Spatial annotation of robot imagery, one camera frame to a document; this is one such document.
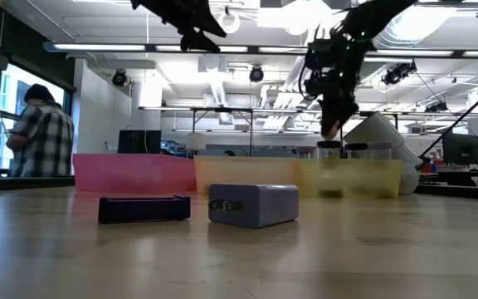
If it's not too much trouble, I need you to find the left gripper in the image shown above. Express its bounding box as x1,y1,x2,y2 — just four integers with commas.
147,0,228,54

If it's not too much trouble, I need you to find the orange plastic tray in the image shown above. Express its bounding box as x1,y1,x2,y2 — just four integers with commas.
193,155,302,197

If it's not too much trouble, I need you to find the long ceiling light bar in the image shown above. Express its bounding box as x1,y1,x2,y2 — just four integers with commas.
42,41,478,59

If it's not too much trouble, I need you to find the white hanging ring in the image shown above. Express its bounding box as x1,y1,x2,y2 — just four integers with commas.
217,6,242,35

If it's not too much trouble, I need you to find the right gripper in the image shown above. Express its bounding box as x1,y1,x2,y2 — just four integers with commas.
300,35,367,140

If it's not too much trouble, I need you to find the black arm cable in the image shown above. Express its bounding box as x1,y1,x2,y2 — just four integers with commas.
417,70,478,161

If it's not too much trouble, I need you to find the black background table frame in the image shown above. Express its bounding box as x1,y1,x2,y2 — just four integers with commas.
139,106,373,158

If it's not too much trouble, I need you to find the black monitor on arm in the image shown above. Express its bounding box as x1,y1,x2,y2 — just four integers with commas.
441,131,478,166

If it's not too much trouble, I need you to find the pink plastic tray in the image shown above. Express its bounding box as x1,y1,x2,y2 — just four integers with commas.
71,153,198,194

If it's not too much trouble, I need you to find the white lampshade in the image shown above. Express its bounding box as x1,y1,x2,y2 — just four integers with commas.
186,132,207,152

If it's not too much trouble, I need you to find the yellow plastic tray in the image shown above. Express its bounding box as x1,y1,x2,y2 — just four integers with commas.
295,159,404,199

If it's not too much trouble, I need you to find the dark purple digital clock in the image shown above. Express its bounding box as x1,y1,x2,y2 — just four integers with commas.
97,194,192,225

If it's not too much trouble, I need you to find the black computer monitor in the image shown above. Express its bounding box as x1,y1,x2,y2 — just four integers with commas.
117,130,163,155

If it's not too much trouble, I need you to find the black window counter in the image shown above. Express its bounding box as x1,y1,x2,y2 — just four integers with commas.
0,174,76,192

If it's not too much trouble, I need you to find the black ceiling spotlight cluster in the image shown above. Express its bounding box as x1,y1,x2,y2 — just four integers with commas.
381,60,418,87

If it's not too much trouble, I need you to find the large window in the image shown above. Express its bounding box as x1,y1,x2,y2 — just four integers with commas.
0,61,72,174

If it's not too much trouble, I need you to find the silver air duct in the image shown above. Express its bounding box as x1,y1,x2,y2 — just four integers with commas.
342,0,443,88

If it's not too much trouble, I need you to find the large grey charger block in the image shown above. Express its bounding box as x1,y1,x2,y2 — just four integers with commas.
207,183,300,229

